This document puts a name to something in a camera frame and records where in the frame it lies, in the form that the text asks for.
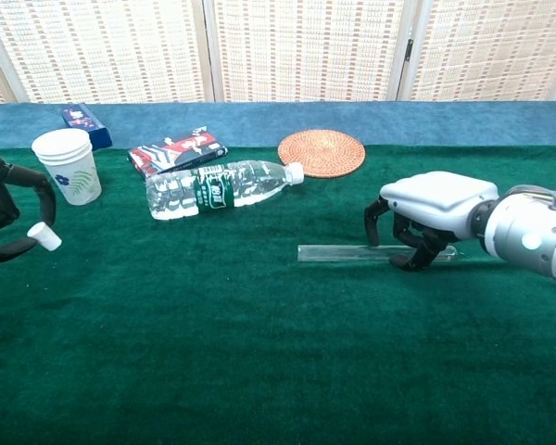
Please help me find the clear plastic water bottle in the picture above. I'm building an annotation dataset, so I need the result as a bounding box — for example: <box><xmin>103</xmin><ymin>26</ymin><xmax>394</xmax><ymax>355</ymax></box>
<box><xmin>145</xmin><ymin>159</ymin><xmax>305</xmax><ymax>222</ymax></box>

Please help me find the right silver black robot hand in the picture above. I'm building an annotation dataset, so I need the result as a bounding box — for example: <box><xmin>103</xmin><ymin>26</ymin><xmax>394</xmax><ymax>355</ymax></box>
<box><xmin>363</xmin><ymin>170</ymin><xmax>500</xmax><ymax>272</ymax></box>

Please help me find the red black white box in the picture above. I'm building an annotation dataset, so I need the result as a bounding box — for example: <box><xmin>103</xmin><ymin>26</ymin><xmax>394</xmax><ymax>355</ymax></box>
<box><xmin>127</xmin><ymin>124</ymin><xmax>229</xmax><ymax>181</ymax></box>

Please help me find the blue patterned box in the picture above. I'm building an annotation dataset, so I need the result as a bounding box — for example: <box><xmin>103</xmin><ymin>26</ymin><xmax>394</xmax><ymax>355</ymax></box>
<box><xmin>60</xmin><ymin>102</ymin><xmax>114</xmax><ymax>151</ymax></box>

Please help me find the blue table cloth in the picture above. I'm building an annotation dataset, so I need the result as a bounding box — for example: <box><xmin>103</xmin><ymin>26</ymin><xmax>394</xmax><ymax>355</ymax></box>
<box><xmin>0</xmin><ymin>99</ymin><xmax>556</xmax><ymax>151</ymax></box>

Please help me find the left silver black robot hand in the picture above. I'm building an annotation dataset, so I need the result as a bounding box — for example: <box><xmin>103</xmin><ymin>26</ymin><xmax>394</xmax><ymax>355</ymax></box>
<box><xmin>0</xmin><ymin>148</ymin><xmax>59</xmax><ymax>265</ymax></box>

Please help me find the white paper cup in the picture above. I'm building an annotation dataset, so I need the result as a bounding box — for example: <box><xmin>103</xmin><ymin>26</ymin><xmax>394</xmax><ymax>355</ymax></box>
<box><xmin>31</xmin><ymin>128</ymin><xmax>103</xmax><ymax>207</ymax></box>

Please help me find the dark green table cloth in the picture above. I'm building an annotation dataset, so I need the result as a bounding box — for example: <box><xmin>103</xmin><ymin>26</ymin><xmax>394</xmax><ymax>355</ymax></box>
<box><xmin>0</xmin><ymin>144</ymin><xmax>556</xmax><ymax>445</ymax></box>

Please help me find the small white stopper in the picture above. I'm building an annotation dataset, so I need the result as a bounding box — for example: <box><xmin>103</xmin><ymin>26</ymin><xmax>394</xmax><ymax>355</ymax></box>
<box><xmin>26</xmin><ymin>221</ymin><xmax>63</xmax><ymax>252</ymax></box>

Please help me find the round woven orange coaster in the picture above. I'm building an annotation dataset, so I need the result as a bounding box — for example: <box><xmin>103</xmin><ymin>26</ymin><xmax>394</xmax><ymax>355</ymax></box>
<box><xmin>277</xmin><ymin>129</ymin><xmax>367</xmax><ymax>179</ymax></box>

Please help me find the clear glass tube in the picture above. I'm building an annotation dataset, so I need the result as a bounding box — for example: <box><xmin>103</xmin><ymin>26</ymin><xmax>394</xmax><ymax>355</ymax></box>
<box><xmin>297</xmin><ymin>244</ymin><xmax>458</xmax><ymax>264</ymax></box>

